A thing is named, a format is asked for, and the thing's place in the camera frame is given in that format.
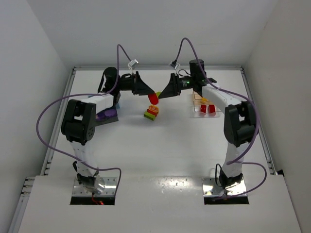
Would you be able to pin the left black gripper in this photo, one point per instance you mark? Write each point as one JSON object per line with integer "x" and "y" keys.
{"x": 135, "y": 84}

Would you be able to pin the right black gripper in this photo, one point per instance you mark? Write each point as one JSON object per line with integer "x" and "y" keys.
{"x": 174, "y": 84}

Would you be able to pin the red round lego piece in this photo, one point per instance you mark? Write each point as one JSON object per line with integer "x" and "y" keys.
{"x": 153, "y": 98}

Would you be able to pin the green red orange lego stack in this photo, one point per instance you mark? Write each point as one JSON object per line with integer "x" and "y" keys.
{"x": 151, "y": 112}

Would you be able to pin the red lego brick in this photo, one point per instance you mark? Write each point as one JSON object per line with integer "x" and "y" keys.
{"x": 211, "y": 109}
{"x": 203, "y": 108}

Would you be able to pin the purple round lego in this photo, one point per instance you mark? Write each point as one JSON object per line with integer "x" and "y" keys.
{"x": 106, "y": 114}

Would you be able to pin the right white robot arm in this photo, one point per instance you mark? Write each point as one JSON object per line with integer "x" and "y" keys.
{"x": 240, "y": 119}

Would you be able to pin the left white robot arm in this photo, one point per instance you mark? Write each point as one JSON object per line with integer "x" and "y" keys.
{"x": 83, "y": 116}

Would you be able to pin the orange translucent bin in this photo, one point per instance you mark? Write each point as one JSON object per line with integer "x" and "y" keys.
{"x": 197, "y": 99}

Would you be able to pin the clear plastic bin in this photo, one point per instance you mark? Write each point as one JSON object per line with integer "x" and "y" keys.
{"x": 198, "y": 114}

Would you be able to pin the grey plastic bin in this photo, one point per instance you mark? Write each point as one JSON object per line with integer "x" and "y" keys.
{"x": 99, "y": 123}

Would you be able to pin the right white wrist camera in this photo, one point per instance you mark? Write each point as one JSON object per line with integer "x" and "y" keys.
{"x": 174, "y": 65}

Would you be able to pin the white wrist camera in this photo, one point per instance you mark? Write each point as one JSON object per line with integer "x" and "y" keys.
{"x": 174, "y": 65}
{"x": 133, "y": 64}

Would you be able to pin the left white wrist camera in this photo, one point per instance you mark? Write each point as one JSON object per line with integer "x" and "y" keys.
{"x": 133, "y": 64}

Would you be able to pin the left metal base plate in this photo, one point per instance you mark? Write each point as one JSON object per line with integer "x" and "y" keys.
{"x": 105, "y": 188}

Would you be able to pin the metal base plate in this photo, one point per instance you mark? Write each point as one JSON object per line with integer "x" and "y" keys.
{"x": 212, "y": 190}
{"x": 105, "y": 188}

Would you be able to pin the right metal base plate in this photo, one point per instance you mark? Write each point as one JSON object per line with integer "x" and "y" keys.
{"x": 212, "y": 190}

